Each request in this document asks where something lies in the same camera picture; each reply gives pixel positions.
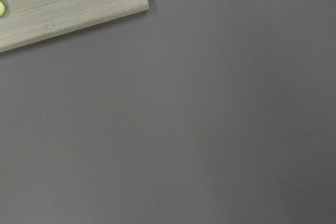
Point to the bamboo cutting board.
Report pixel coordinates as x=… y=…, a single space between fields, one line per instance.
x=28 y=21

